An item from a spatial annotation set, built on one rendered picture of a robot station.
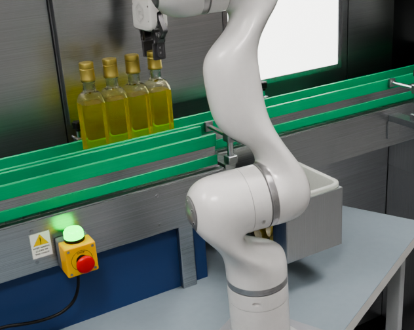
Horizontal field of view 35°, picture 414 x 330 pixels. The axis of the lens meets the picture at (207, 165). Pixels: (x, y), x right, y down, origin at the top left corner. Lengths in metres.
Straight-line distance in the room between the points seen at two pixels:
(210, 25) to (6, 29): 0.54
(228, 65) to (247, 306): 0.46
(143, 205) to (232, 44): 0.55
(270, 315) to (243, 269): 0.12
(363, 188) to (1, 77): 1.33
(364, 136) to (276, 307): 0.86
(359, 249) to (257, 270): 0.68
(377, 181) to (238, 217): 1.34
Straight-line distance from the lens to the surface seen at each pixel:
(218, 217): 1.12
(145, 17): 1.56
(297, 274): 1.72
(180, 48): 1.78
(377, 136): 2.04
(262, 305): 1.26
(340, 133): 1.93
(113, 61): 1.55
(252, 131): 1.13
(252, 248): 1.21
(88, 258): 1.40
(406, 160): 2.36
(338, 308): 1.59
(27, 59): 1.66
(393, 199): 2.46
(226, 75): 1.11
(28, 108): 1.69
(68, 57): 1.66
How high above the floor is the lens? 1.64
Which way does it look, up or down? 21 degrees down
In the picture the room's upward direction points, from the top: 4 degrees counter-clockwise
